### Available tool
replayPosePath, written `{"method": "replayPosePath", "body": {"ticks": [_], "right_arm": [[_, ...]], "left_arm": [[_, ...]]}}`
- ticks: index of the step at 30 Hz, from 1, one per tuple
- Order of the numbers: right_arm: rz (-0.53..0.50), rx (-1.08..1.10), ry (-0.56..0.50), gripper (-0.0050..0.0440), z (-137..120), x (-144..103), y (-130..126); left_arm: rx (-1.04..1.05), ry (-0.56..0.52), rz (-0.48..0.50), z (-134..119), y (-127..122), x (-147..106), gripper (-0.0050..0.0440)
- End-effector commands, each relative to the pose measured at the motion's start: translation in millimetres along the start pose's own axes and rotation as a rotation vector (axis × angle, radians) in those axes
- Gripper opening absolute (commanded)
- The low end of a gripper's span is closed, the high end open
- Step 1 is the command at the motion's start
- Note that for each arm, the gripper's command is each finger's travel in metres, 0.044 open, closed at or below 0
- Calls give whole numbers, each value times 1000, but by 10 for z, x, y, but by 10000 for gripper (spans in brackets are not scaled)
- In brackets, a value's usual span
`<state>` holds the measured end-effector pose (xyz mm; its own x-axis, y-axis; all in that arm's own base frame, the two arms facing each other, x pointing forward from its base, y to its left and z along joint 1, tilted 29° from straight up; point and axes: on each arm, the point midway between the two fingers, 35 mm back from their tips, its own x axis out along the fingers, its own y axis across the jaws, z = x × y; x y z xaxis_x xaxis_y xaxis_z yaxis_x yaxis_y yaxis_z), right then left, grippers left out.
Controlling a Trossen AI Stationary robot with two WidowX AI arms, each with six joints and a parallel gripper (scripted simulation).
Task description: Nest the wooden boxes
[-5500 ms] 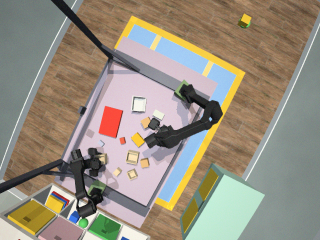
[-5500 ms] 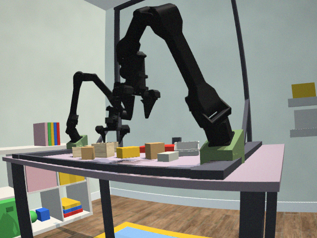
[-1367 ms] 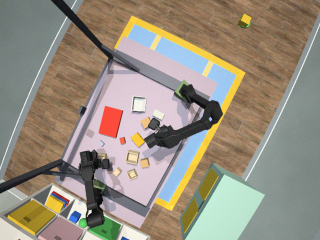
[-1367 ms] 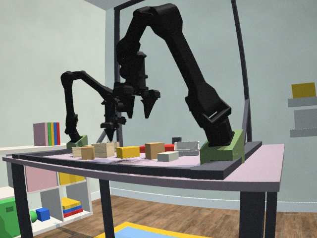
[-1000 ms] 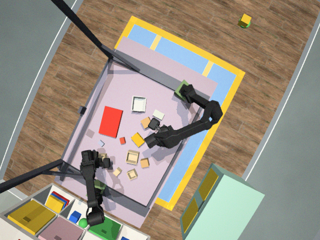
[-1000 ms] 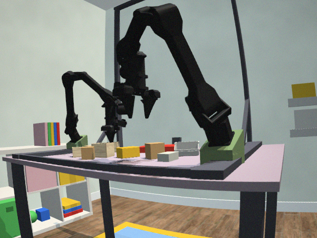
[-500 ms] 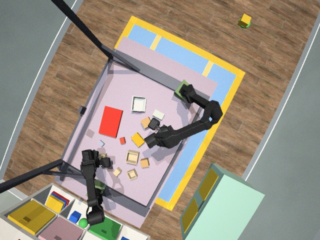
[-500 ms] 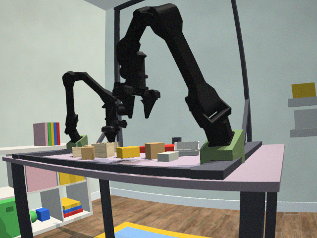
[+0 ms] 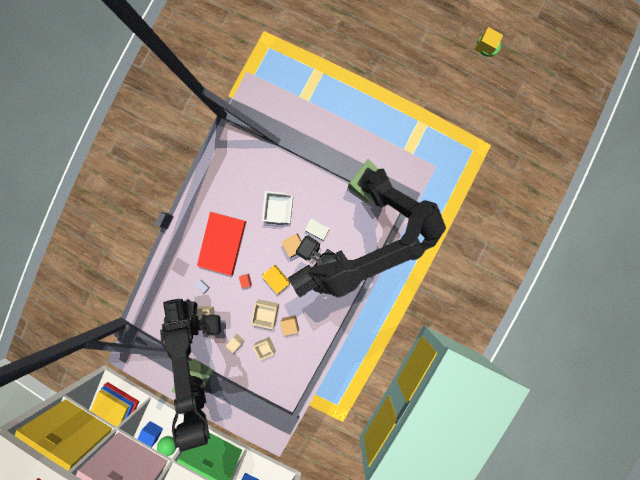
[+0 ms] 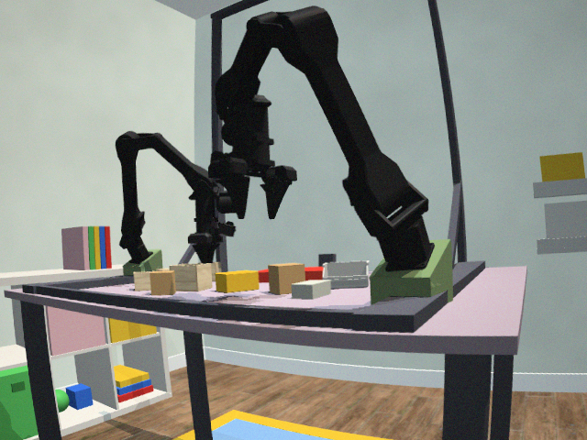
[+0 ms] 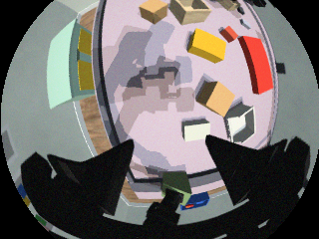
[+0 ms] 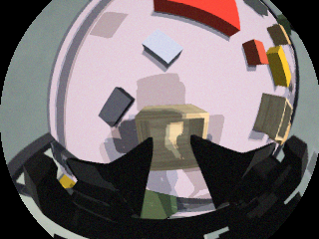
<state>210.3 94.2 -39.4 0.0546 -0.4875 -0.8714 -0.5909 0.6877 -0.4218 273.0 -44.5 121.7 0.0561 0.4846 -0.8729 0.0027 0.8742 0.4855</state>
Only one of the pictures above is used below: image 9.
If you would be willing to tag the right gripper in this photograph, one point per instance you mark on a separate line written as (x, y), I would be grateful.
(211, 322)

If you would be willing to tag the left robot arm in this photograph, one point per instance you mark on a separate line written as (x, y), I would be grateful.
(342, 276)

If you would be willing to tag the yellow rectangular block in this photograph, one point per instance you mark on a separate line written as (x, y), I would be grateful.
(276, 279)

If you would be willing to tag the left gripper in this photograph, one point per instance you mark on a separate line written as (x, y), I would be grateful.
(310, 247)

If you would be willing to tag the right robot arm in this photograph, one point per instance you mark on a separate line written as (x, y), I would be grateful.
(192, 432)

